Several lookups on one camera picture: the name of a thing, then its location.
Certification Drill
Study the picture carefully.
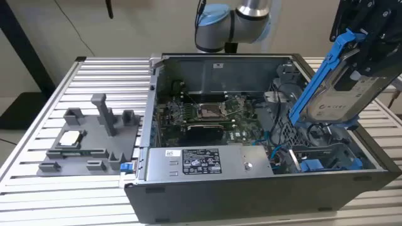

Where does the hard disk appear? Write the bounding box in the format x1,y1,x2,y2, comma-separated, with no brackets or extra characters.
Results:
287,28,396,130

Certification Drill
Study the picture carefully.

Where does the black disk wire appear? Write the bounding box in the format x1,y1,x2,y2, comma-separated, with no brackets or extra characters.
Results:
305,122,333,145

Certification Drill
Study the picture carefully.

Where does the grey metal disk bay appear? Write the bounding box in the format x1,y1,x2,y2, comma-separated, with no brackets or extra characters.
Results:
263,77,315,146

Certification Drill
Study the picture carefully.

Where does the blue disk carrier with tabs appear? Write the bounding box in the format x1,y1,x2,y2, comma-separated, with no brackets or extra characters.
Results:
299,158,363,173

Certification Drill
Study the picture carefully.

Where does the metal socket cover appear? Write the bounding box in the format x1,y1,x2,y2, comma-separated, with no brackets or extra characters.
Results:
221,97,247,116

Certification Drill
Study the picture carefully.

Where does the green motherboard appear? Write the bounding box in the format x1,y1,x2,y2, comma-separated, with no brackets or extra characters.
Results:
156,94,268,147

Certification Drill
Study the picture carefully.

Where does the CPU socket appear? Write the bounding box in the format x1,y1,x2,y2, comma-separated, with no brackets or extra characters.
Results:
195,102,227,120

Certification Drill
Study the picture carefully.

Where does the silver case latch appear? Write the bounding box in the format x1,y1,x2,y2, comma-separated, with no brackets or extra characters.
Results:
148,53,164,69

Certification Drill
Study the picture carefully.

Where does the silver power supply unit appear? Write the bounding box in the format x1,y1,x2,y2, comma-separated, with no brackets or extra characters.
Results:
145,145,272,182

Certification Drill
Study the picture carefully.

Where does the black open PC case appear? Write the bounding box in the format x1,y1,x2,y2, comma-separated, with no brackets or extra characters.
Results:
122,52,402,225

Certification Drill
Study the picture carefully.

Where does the black antenna rod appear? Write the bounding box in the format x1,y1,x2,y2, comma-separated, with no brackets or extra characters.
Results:
104,0,114,19

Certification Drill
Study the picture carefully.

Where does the grey parts rack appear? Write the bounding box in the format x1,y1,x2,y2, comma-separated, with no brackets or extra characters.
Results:
36,93,142,177

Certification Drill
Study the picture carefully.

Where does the silver CPU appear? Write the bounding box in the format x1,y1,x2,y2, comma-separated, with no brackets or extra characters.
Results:
58,130,84,147

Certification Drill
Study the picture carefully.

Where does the green RAM stick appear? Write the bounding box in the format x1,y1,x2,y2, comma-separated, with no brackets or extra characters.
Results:
61,150,94,157

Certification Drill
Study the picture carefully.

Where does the black monitor stand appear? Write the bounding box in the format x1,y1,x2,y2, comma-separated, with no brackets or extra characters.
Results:
0,0,57,130

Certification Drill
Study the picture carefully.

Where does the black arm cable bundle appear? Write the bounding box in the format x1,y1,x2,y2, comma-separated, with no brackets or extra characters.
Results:
195,0,205,26

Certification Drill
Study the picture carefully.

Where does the blue disk wire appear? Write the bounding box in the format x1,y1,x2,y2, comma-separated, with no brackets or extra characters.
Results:
253,137,285,163

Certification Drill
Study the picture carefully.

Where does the thin black wall cable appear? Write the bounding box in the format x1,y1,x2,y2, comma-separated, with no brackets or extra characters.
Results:
53,0,94,57

